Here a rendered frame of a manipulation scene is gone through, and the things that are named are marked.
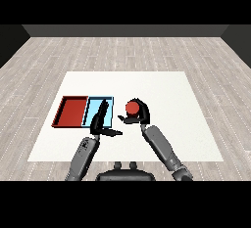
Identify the red can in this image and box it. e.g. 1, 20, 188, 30
125, 100, 140, 117

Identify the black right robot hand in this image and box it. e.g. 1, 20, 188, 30
117, 98, 151, 125

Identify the dark grey robot body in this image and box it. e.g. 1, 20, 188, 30
95, 161, 157, 182

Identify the red shallow open box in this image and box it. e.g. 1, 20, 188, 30
51, 95, 89, 129

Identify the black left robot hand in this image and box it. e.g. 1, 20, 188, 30
89, 98, 124, 138

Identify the light blue shallow open box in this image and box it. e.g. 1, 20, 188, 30
80, 95, 115, 128

